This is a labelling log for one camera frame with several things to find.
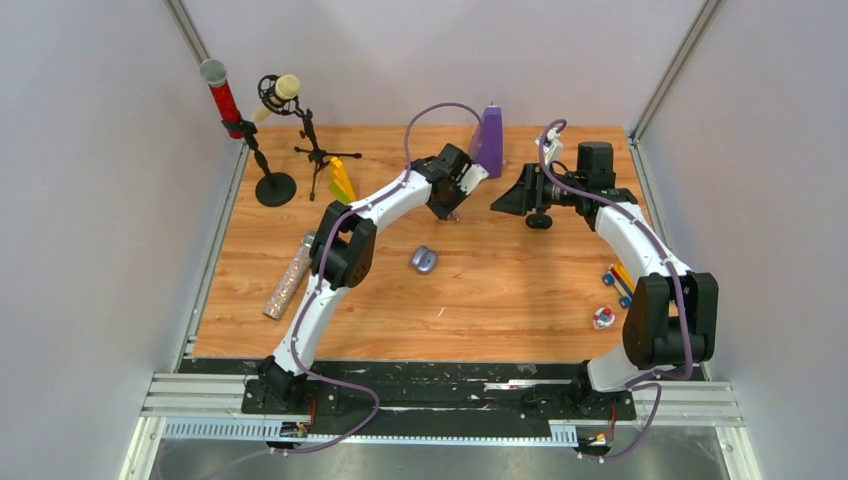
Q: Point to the lavender oval charging case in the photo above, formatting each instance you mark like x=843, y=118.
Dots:
x=424, y=260

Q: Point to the colourful toy truck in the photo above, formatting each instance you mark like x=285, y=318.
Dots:
x=616, y=276

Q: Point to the red microphone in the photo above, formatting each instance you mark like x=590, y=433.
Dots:
x=215, y=74

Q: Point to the silver glitter microphone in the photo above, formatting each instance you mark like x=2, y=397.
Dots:
x=291, y=279

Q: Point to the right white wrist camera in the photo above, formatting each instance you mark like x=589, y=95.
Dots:
x=551, y=145

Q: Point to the beige condenser microphone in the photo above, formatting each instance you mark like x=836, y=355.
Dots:
x=278, y=95

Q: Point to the slotted cable duct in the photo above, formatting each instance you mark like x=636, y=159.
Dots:
x=553, y=435

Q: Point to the small red white toy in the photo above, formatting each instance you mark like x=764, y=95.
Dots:
x=603, y=318

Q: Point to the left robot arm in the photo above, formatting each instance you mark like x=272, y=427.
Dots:
x=342, y=252

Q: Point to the yellow green toy block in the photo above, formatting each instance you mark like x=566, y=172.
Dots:
x=341, y=186

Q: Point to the purple metronome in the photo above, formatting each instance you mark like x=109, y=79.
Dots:
x=487, y=144

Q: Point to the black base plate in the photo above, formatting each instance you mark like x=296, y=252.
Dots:
x=428, y=398

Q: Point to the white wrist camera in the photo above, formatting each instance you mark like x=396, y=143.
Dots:
x=472, y=177
x=551, y=145

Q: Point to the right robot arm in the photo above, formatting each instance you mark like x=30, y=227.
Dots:
x=671, y=321

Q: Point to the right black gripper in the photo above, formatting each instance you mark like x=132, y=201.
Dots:
x=526, y=194

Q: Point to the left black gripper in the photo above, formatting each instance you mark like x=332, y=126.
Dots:
x=443, y=213

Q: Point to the black round-base mic stand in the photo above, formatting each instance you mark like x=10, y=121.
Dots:
x=274, y=189

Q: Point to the black earbud charging case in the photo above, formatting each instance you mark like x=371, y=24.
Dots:
x=539, y=221

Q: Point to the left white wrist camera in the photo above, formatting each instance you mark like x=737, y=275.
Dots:
x=472, y=177

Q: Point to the aluminium frame rail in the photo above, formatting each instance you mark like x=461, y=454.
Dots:
x=195, y=395

